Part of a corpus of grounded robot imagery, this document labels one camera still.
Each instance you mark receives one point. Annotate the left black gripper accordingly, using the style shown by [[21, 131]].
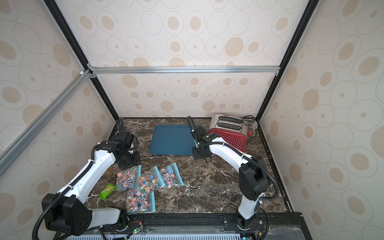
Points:
[[137, 161]]

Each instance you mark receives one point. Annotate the teal plastic tray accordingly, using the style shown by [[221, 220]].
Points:
[[172, 140]]

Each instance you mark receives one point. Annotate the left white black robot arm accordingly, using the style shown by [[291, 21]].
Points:
[[73, 196]]

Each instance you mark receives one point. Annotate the candy ziploc bag front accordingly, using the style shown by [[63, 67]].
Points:
[[140, 202]]

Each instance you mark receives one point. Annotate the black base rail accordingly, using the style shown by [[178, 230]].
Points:
[[180, 223]]

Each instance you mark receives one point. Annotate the red silver toaster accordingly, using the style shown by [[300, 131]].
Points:
[[232, 129]]

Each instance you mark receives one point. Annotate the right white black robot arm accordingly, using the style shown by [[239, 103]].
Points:
[[255, 181]]

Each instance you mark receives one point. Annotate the left slanted aluminium frame bar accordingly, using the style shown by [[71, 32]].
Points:
[[28, 135]]

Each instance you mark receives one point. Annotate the horizontal aluminium frame bar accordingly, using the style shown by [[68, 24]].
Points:
[[185, 70]]

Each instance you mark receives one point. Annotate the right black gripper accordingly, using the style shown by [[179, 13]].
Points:
[[197, 132]]

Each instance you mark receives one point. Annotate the green snack packet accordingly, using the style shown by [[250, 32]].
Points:
[[106, 192]]

